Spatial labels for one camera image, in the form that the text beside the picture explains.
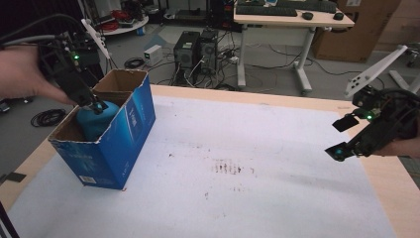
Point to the person's left hand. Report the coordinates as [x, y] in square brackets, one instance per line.
[23, 72]

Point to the white metal stand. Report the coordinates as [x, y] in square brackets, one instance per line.
[404, 79]

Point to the blue cardboard box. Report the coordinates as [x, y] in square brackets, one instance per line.
[119, 145]

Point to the white paper sheet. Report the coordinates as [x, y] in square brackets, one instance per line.
[214, 198]

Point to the black computer tower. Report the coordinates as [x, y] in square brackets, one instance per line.
[185, 49]
[208, 49]

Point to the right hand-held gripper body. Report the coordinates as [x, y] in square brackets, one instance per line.
[389, 125]

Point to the piece of black tape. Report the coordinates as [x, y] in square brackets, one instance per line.
[16, 177]

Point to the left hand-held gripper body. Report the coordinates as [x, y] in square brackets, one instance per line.
[67, 74]

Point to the white power strip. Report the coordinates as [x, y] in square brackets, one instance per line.
[233, 59]

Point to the blue rounded object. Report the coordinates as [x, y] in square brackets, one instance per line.
[95, 125]

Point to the round white table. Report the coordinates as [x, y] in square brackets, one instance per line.
[128, 28]

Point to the black computer mouse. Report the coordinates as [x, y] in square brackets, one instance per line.
[307, 15]
[338, 16]

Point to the white desk with wooden top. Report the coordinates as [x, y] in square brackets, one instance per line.
[280, 20]

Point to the small white box device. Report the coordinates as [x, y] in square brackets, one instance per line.
[152, 54]

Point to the black keyboard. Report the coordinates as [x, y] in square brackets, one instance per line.
[307, 6]
[264, 11]

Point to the large brown cardboard box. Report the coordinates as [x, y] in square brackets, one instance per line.
[356, 33]

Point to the person's right hand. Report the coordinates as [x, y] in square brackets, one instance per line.
[402, 148]

